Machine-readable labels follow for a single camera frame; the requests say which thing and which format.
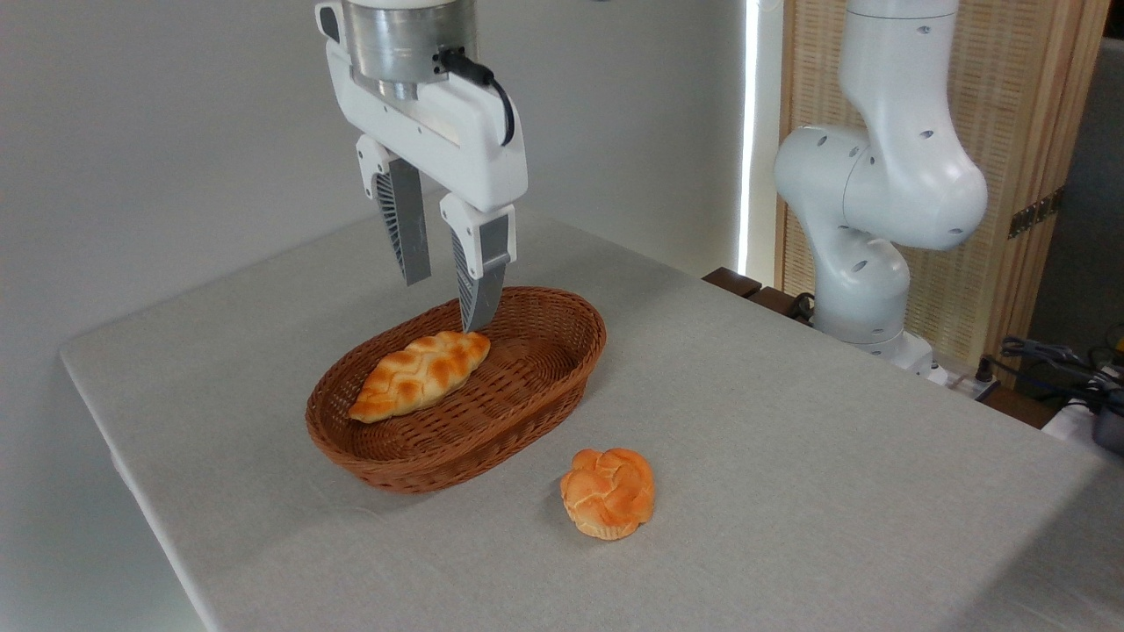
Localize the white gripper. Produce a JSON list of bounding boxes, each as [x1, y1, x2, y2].
[[314, 0, 529, 333]]

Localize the round braided bread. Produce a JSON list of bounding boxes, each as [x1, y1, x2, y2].
[[559, 447, 657, 541]]

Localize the long braided bread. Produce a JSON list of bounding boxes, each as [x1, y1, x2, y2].
[[349, 330, 492, 425]]

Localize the brown wicker basket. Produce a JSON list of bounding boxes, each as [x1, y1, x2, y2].
[[305, 286, 608, 494]]

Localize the grey tablecloth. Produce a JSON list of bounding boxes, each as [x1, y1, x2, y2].
[[60, 189, 1124, 632]]

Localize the dark metal screen hinge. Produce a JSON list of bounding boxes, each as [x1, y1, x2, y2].
[[1008, 187, 1065, 240]]

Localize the dark grey device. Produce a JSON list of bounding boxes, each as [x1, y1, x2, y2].
[[1092, 391, 1124, 456]]

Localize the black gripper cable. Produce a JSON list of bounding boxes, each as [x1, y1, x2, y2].
[[436, 47, 517, 147]]

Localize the black cable bundle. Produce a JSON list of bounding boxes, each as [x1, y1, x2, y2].
[[977, 336, 1124, 413]]

